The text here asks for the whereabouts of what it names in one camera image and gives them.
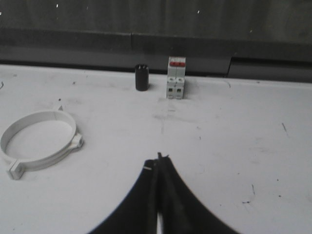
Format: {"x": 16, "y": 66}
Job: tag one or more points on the white half pipe clamp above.
{"x": 33, "y": 137}

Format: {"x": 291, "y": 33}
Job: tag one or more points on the dark brown cylinder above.
{"x": 141, "y": 77}

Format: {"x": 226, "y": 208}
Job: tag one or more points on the white circuit breaker red switch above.
{"x": 176, "y": 77}

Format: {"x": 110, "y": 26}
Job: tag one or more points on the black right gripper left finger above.
{"x": 137, "y": 213}

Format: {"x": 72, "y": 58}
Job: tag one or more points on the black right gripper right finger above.
{"x": 181, "y": 212}

